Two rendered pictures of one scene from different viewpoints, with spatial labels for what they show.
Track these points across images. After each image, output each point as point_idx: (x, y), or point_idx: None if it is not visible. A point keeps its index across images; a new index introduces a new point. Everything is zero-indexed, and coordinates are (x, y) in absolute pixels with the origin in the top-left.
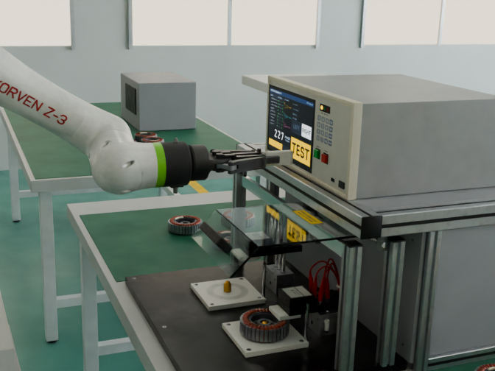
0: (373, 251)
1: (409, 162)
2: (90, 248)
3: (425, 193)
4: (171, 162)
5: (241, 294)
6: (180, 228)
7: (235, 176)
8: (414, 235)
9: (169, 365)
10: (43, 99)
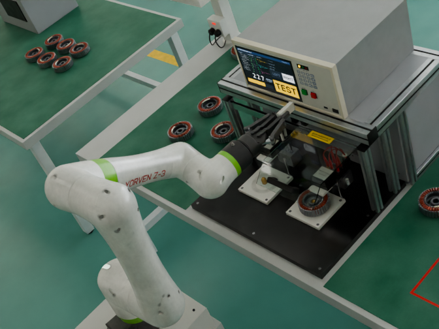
0: None
1: (368, 74)
2: (137, 188)
3: (379, 83)
4: (241, 161)
5: None
6: (181, 138)
7: (227, 104)
8: None
9: (279, 258)
10: (150, 172)
